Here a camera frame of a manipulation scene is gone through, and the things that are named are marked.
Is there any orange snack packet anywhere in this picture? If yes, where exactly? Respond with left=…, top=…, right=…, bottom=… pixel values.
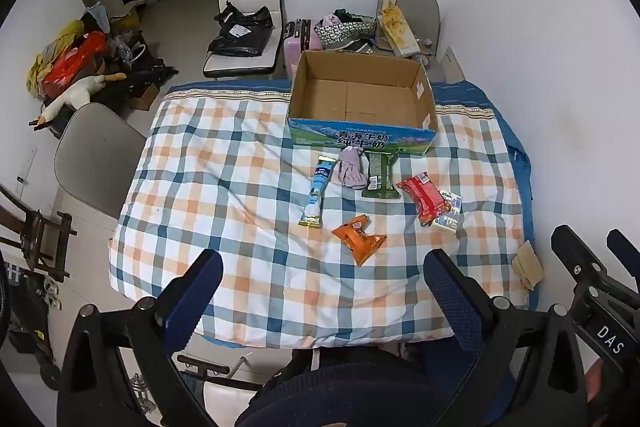
left=331, top=214, right=388, bottom=266

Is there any dark green clothing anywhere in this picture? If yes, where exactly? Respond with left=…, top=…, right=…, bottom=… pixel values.
left=334, top=8, right=376, bottom=22

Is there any green snack packet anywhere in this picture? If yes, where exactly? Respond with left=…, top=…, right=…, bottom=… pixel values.
left=361, top=151, right=402, bottom=200

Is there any small cardboard box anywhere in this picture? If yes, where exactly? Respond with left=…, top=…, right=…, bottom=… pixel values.
left=129, top=84, right=160, bottom=110

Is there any yellow cloth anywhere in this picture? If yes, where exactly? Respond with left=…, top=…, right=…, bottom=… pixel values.
left=27, top=21, right=85, bottom=95

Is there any red plastic bag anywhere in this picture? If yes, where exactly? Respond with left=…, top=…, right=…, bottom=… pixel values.
left=42, top=32, right=108, bottom=96

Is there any dark wooden chair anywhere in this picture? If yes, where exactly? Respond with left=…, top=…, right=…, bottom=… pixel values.
left=0, top=184, right=78, bottom=283

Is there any dumbbell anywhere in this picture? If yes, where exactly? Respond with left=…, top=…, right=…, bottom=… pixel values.
left=130, top=372, right=157, bottom=414

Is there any black luggage pile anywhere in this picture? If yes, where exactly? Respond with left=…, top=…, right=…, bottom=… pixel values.
left=47, top=57, right=178, bottom=138

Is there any grey chair with clutter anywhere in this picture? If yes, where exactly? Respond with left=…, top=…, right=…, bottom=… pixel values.
left=375, top=0, right=443, bottom=68

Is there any purple grey cloth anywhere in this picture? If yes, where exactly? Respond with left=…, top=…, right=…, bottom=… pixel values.
left=334, top=146, right=368, bottom=192

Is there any blue white tissue packet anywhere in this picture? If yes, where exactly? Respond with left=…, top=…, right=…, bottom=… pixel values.
left=431, top=191, right=464, bottom=235

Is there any yellow snack bag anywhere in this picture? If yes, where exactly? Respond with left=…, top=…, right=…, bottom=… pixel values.
left=377, top=0, right=416, bottom=58

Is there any red snack packet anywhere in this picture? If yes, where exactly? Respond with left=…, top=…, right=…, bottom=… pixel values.
left=395, top=172, right=452, bottom=227

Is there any white flat board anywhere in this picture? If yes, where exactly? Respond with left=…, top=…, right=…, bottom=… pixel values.
left=440, top=46, right=468, bottom=84

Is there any black equipment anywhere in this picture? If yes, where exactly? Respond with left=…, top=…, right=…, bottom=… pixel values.
left=0, top=257, right=63, bottom=388

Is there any person's right hand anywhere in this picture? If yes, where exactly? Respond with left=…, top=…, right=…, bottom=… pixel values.
left=584, top=357, right=611, bottom=404

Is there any black bag with white label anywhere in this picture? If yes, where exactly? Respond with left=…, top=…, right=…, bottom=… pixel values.
left=207, top=24, right=273, bottom=58

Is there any blue white tube packet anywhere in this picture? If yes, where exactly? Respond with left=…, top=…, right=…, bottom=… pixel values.
left=298, top=155, right=335, bottom=228

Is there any light blue cloth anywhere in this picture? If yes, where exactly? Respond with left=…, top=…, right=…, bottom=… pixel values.
left=82, top=4, right=111, bottom=32

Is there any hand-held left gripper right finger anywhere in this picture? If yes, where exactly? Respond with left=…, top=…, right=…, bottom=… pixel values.
left=424, top=249, right=596, bottom=427

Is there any person's dark clothing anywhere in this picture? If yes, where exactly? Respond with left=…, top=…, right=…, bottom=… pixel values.
left=235, top=346, right=516, bottom=427

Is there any white goose plush toy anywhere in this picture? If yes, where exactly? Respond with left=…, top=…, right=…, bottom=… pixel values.
left=29, top=73, right=128, bottom=130

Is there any beige cloth piece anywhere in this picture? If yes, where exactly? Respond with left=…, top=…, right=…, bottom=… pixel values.
left=511, top=241, right=545, bottom=292

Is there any patterned tote bag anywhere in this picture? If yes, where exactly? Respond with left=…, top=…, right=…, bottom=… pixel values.
left=314, top=13, right=378, bottom=52

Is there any black plastic bag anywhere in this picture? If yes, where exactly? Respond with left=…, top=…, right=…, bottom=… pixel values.
left=215, top=1, right=275, bottom=30

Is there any empty grey chair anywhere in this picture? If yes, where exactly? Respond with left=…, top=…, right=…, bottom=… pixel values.
left=54, top=103, right=151, bottom=220

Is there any plaid blanket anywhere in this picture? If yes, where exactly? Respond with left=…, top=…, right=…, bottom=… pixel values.
left=109, top=79, right=538, bottom=350

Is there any yellow bin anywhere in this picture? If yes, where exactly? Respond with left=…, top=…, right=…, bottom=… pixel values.
left=107, top=2, right=146, bottom=28

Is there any black metal stool frame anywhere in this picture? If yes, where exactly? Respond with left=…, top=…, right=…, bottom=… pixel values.
left=177, top=353, right=261, bottom=393

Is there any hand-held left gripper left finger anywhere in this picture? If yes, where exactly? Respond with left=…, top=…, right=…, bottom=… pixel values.
left=57, top=248, right=224, bottom=427

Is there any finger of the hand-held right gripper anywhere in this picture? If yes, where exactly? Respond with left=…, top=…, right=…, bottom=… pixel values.
left=606, top=229, right=640, bottom=295
left=551, top=224, right=608, bottom=308

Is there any pink suitcase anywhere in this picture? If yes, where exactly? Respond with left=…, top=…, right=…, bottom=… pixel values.
left=282, top=19, right=323, bottom=80

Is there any clear bag with white cable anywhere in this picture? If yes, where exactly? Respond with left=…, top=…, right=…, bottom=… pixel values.
left=115, top=34, right=148, bottom=62

